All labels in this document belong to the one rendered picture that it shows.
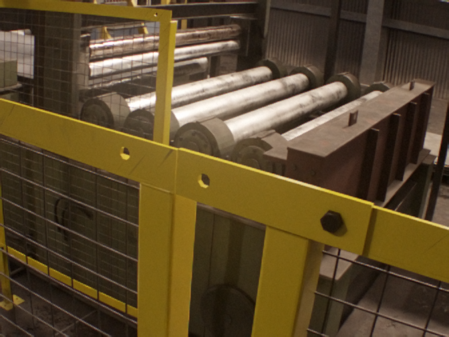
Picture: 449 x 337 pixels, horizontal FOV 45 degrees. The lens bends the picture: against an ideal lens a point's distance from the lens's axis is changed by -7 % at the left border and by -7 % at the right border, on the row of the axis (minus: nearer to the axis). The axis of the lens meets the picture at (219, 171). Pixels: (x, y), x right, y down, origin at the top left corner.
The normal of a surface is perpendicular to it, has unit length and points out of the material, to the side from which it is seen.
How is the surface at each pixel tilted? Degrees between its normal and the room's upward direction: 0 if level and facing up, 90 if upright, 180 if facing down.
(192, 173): 90
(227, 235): 90
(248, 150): 75
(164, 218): 90
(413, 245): 90
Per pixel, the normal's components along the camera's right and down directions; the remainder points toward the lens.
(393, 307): 0.08, -0.93
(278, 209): -0.53, 0.26
